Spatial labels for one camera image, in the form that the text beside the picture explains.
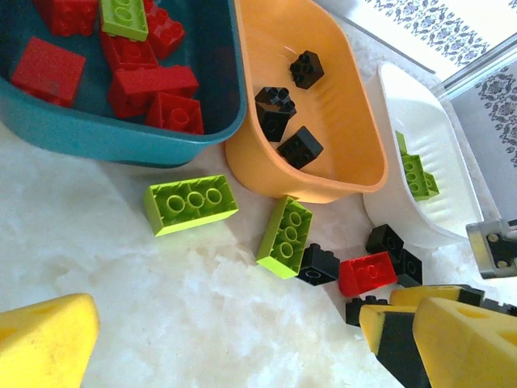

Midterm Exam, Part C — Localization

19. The aluminium frame post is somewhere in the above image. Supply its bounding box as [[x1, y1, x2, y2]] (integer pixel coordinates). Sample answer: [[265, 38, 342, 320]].
[[439, 30, 517, 100]]

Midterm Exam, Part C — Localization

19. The white plastic container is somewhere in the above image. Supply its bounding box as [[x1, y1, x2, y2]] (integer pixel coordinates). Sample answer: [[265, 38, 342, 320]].
[[362, 61, 502, 248]]

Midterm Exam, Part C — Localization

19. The lime green lego brick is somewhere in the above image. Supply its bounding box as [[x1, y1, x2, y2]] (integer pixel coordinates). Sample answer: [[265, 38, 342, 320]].
[[401, 154, 430, 202], [143, 174, 240, 238], [99, 0, 149, 42], [255, 195, 315, 280], [394, 130, 410, 158], [423, 172, 440, 198]]

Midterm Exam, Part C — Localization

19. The orange plastic container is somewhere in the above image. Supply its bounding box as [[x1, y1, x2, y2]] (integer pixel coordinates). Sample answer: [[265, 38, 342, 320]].
[[225, 0, 389, 205]]

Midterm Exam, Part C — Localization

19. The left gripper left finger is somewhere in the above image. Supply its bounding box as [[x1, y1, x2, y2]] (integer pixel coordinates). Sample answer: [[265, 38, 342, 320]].
[[0, 293, 101, 388]]

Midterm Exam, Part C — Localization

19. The black lego brick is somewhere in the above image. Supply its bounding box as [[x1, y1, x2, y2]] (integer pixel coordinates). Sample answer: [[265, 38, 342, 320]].
[[395, 248, 424, 289], [288, 50, 326, 91], [254, 86, 298, 143], [345, 294, 391, 327], [276, 125, 325, 171], [296, 242, 342, 287], [365, 223, 405, 259]]

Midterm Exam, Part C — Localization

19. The red lego brick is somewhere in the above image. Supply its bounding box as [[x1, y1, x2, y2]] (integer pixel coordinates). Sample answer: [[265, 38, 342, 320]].
[[143, 0, 187, 61], [10, 36, 87, 108], [99, 32, 159, 76], [338, 251, 399, 298], [107, 64, 200, 119], [32, 0, 102, 38], [144, 91, 205, 136]]

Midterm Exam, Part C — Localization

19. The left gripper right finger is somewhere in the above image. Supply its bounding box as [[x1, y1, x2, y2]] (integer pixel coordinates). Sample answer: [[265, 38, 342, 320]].
[[412, 297, 517, 388]]

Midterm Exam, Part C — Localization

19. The teal plastic container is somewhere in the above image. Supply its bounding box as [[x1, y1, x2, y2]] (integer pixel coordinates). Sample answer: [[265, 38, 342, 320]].
[[0, 0, 248, 169]]

